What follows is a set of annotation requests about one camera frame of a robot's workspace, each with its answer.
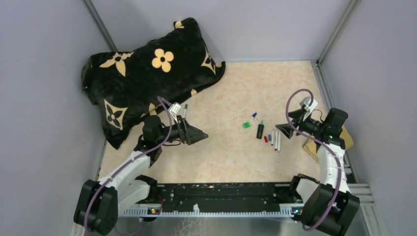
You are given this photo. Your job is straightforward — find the white green-tip pen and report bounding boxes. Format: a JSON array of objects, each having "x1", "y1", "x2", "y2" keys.
[{"x1": 182, "y1": 104, "x2": 188, "y2": 119}]

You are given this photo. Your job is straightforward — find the black green highlighter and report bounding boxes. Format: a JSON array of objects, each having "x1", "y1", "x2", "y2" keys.
[{"x1": 256, "y1": 120, "x2": 264, "y2": 139}]

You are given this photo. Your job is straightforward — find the bright green square cap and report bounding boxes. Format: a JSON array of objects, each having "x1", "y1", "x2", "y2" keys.
[{"x1": 242, "y1": 122, "x2": 251, "y2": 128}]

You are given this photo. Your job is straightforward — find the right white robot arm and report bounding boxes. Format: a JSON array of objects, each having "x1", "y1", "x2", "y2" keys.
[{"x1": 276, "y1": 106, "x2": 360, "y2": 236}]

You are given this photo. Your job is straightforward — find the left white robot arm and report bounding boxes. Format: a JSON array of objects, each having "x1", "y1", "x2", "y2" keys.
[{"x1": 73, "y1": 116, "x2": 208, "y2": 236}]

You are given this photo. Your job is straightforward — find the white blue-tip pen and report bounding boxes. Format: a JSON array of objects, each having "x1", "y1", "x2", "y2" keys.
[{"x1": 270, "y1": 129, "x2": 275, "y2": 146}]

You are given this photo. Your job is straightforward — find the white light-blue pen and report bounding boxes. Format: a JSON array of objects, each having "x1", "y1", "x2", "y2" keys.
[{"x1": 276, "y1": 131, "x2": 281, "y2": 153}]

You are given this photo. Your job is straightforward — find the black floral plush blanket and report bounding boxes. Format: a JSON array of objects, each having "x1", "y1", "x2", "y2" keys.
[{"x1": 81, "y1": 17, "x2": 226, "y2": 149}]

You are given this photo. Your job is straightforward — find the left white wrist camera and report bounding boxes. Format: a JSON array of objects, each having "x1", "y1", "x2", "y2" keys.
[{"x1": 168, "y1": 102, "x2": 181, "y2": 122}]

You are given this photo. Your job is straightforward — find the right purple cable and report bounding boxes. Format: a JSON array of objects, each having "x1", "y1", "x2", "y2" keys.
[{"x1": 285, "y1": 88, "x2": 343, "y2": 232}]

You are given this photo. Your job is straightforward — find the purple cable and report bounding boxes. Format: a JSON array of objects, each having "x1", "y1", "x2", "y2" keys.
[
  {"x1": 83, "y1": 96, "x2": 174, "y2": 236},
  {"x1": 285, "y1": 88, "x2": 343, "y2": 232}
]

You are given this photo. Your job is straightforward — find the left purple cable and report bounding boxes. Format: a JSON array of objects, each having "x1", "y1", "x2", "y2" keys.
[{"x1": 83, "y1": 96, "x2": 174, "y2": 236}]

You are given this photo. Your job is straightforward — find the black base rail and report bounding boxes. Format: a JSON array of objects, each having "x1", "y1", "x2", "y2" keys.
[{"x1": 137, "y1": 182, "x2": 303, "y2": 213}]

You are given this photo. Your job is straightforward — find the grey cable duct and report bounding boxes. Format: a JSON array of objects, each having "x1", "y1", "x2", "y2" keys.
[{"x1": 121, "y1": 205, "x2": 302, "y2": 218}]

